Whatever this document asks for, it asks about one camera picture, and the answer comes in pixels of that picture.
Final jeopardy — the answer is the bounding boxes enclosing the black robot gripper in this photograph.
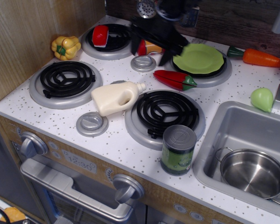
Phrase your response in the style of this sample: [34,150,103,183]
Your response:
[130,16,188,66]

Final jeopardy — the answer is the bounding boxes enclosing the hanging grey slotted spatula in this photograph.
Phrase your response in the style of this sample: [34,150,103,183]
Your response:
[180,6,200,28]

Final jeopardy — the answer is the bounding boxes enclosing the yellow object bottom left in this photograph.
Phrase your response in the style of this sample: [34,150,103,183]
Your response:
[3,207,26,223]

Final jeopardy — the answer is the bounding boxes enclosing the back left stove burner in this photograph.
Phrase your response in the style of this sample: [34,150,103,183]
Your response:
[81,24,132,60]

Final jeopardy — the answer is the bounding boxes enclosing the silver oven knob right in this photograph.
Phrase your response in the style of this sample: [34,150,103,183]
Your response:
[113,174,145,204]

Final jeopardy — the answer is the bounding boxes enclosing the green toy pear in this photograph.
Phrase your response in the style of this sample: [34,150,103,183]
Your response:
[250,88,273,112]

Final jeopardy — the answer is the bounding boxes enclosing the cream toy detergent bottle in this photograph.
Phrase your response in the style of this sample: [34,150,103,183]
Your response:
[91,81,146,117]

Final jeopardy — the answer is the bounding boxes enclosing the stove burner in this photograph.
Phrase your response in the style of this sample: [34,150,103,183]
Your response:
[29,61,103,109]
[125,90,206,151]
[164,50,232,88]
[81,24,132,60]

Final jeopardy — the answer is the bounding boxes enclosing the back right stove burner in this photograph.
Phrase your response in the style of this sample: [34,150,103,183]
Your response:
[164,50,232,88]

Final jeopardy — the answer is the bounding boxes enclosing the silver oven knob left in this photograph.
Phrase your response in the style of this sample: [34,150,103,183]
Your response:
[20,131,49,158]

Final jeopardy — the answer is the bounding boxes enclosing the front left stove burner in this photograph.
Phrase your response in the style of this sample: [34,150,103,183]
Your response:
[29,61,103,109]

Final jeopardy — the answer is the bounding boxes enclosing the silver top knob front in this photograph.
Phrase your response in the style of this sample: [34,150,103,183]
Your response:
[76,112,109,137]

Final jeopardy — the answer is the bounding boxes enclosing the hanging silver strainer spoon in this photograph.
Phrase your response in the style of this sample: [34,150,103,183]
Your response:
[136,0,156,19]

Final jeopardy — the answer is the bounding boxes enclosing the yellow toy bell pepper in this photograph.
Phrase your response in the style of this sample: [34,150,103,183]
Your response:
[51,36,81,61]

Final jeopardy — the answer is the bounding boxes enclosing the orange toy carrot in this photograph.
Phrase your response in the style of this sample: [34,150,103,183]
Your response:
[227,46,280,68]

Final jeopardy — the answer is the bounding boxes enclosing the green toy plate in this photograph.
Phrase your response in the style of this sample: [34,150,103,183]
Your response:
[173,43,224,74]

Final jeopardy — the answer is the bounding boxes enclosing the green labelled toy can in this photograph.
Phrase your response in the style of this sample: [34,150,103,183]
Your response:
[161,125,196,175]

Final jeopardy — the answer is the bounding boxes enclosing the red toy chili pepper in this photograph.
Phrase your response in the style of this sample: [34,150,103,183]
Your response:
[153,70,197,91]

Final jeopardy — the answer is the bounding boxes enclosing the front right stove burner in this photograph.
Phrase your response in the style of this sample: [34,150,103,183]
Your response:
[125,90,206,151]

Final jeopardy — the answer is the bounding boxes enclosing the silver top knob middle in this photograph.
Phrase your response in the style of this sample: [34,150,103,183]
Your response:
[110,80,126,84]

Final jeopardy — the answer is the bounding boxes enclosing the silver oven door handle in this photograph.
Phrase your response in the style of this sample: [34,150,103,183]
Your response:
[21,159,135,224]

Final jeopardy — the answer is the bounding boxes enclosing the red toy ketchup bottle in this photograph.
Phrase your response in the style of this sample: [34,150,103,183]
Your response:
[136,39,165,56]

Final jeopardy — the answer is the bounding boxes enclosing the stainless steel pot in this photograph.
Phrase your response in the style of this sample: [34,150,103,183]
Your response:
[215,147,280,205]

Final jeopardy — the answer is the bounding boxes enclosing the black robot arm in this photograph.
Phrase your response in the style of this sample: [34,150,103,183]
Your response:
[130,0,199,66]

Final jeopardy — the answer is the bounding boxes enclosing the silver top knob back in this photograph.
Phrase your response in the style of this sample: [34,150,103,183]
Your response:
[130,56,156,72]

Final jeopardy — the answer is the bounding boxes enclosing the silver oven knob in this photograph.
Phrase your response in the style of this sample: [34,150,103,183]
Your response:
[113,174,145,204]
[20,131,49,158]

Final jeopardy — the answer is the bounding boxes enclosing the silver sink basin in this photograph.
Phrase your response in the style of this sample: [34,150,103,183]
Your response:
[193,101,280,217]

